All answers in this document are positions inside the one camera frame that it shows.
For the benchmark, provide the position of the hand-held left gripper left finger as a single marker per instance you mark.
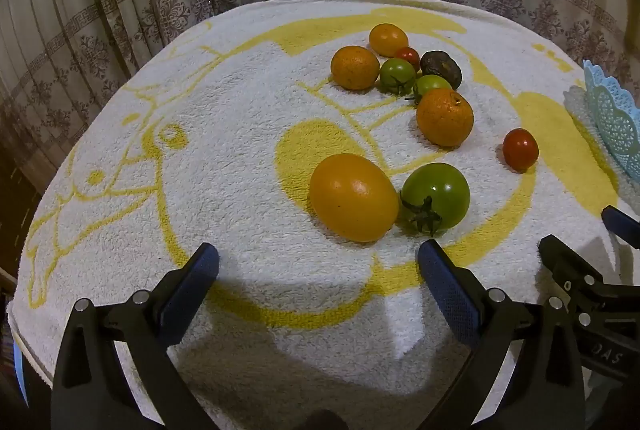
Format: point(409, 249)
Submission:
point(192, 290)

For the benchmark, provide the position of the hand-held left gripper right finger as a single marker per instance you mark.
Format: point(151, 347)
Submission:
point(450, 295)

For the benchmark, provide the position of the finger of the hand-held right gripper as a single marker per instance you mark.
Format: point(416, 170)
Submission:
point(565, 265)
point(620, 222)

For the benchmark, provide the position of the light blue lattice plastic basket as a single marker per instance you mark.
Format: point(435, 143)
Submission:
point(615, 120)

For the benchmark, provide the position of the large green tomato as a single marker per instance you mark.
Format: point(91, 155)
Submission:
point(440, 190)

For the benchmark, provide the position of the large smooth yellow-orange fruit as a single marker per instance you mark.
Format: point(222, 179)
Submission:
point(353, 197)

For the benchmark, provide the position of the mandarin orange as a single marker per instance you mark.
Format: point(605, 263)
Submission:
point(444, 118)
point(355, 67)

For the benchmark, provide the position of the small green tomato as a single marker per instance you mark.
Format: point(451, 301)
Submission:
point(395, 73)
point(430, 84)

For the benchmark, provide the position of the dark brown passion fruit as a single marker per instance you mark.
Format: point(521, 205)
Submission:
point(442, 68)

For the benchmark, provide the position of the small red cherry tomato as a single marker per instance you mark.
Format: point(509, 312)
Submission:
point(409, 55)

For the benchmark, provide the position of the small smooth orange fruit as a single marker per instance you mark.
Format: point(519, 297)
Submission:
point(388, 39)

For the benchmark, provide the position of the white yellow printed towel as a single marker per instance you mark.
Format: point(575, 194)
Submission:
point(225, 135)

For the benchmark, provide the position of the light blue sheet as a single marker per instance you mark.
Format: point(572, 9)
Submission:
point(19, 370)

